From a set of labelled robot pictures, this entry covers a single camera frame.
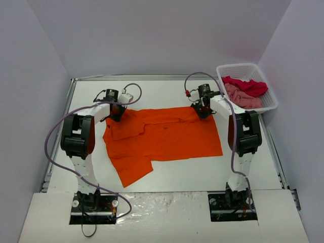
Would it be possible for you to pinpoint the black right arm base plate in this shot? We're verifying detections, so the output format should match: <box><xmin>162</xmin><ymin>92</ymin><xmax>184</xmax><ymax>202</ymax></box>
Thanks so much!
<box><xmin>208</xmin><ymin>192</ymin><xmax>258</xmax><ymax>222</ymax></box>

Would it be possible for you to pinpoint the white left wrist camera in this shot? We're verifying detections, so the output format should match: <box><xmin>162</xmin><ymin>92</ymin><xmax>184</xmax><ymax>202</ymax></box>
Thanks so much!
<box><xmin>118</xmin><ymin>89</ymin><xmax>134</xmax><ymax>104</ymax></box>

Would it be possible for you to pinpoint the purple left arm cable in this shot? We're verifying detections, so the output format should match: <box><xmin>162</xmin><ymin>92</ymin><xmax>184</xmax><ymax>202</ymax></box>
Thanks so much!
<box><xmin>44</xmin><ymin>83</ymin><xmax>142</xmax><ymax>220</ymax></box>

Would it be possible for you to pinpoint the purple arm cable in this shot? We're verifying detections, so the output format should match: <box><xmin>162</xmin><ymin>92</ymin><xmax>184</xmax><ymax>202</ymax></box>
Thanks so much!
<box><xmin>44</xmin><ymin>83</ymin><xmax>142</xmax><ymax>220</ymax></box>
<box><xmin>184</xmin><ymin>72</ymin><xmax>255</xmax><ymax>213</ymax></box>

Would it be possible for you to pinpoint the magenta t shirt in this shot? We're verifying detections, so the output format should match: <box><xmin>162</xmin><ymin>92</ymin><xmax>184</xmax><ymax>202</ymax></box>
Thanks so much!
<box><xmin>222</xmin><ymin>76</ymin><xmax>268</xmax><ymax>98</ymax></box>

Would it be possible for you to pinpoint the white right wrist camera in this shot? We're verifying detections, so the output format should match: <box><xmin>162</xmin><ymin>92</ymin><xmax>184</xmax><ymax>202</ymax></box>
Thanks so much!
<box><xmin>185</xmin><ymin>89</ymin><xmax>200</xmax><ymax>102</ymax></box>

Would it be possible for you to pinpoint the aluminium table edge rail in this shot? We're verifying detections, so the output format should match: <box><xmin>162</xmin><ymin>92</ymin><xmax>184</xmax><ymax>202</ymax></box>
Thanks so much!
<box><xmin>40</xmin><ymin>78</ymin><xmax>76</xmax><ymax>193</ymax></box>

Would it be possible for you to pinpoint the orange t shirt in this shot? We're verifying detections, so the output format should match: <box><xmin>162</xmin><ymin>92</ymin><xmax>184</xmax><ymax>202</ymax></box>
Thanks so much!
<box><xmin>103</xmin><ymin>107</ymin><xmax>223</xmax><ymax>187</ymax></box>

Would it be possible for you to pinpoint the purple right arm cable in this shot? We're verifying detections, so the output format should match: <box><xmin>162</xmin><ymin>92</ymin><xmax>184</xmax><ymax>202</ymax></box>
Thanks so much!
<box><xmin>184</xmin><ymin>72</ymin><xmax>255</xmax><ymax>213</ymax></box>

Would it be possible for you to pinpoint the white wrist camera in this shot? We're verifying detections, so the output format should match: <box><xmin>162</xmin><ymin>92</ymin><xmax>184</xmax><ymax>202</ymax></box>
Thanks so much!
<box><xmin>118</xmin><ymin>89</ymin><xmax>134</xmax><ymax>104</ymax></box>
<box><xmin>185</xmin><ymin>89</ymin><xmax>200</xmax><ymax>102</ymax></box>

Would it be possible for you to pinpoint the dusty pink t shirt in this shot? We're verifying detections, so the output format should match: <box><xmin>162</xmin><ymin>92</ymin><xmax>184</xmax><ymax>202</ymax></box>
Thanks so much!
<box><xmin>225</xmin><ymin>84</ymin><xmax>262</xmax><ymax>109</ymax></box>

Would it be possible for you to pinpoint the thin black cable loop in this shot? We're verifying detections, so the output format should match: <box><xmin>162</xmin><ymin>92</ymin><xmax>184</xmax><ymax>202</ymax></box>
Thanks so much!
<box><xmin>80</xmin><ymin>202</ymin><xmax>98</xmax><ymax>238</ymax></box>

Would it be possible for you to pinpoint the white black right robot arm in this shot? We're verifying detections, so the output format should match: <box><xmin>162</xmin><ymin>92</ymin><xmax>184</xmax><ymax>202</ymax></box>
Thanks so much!
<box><xmin>186</xmin><ymin>84</ymin><xmax>262</xmax><ymax>209</ymax></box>

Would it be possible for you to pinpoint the white plastic laundry basket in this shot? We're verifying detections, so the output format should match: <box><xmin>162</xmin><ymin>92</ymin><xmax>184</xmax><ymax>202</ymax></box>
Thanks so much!
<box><xmin>216</xmin><ymin>63</ymin><xmax>278</xmax><ymax>114</ymax></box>

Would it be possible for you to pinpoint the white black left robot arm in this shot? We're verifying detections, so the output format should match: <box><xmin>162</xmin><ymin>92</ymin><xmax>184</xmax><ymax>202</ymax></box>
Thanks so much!
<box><xmin>60</xmin><ymin>89</ymin><xmax>134</xmax><ymax>212</ymax></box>

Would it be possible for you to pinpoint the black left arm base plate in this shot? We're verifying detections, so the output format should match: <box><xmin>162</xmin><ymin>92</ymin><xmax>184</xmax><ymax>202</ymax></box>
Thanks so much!
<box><xmin>69</xmin><ymin>194</ymin><xmax>118</xmax><ymax>225</ymax></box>

